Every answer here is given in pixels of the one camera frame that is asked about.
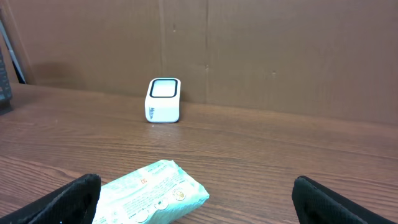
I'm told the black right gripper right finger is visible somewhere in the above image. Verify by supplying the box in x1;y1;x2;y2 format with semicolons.
292;176;394;224

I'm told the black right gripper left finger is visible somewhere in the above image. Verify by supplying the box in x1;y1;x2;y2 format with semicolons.
1;174;101;224

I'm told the teal wet wipes pack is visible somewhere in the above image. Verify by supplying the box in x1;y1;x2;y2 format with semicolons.
92;160;210;224

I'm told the white barcode scanner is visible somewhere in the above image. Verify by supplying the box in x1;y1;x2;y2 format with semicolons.
144;77;181;123

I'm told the grey plastic mesh basket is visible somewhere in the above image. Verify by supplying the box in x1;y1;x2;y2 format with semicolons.
0;54;12;115

